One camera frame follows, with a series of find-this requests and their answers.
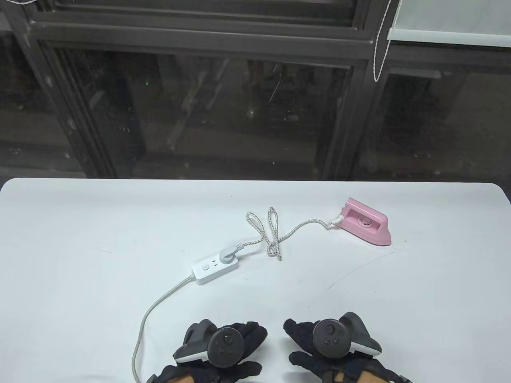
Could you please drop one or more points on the dark grey right controller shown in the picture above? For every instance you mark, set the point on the dark grey right controller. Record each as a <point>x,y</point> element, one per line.
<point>331,335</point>

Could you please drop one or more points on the dark metal window frame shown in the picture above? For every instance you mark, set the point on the dark metal window frame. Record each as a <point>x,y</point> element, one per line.
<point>199,38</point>

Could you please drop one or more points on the white power strip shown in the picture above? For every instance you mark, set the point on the white power strip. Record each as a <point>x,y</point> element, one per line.
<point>208,275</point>

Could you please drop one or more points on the person's left hand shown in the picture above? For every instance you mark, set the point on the person's left hand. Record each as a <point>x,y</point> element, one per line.
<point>253,333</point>

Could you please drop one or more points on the dark grey left controller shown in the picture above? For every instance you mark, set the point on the dark grey left controller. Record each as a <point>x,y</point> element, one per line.
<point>225,345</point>

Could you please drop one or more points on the dark grey controller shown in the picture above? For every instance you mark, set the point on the dark grey controller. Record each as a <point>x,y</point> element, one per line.
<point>225,345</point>
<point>331,335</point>

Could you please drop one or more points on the white roller blind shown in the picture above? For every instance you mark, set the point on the white roller blind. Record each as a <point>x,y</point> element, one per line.
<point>451,20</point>

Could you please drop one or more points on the pink electric iron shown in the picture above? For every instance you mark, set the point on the pink electric iron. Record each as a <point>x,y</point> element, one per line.
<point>373,233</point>

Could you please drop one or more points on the person's right hand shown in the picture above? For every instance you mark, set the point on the person's right hand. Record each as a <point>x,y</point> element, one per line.
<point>297,331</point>

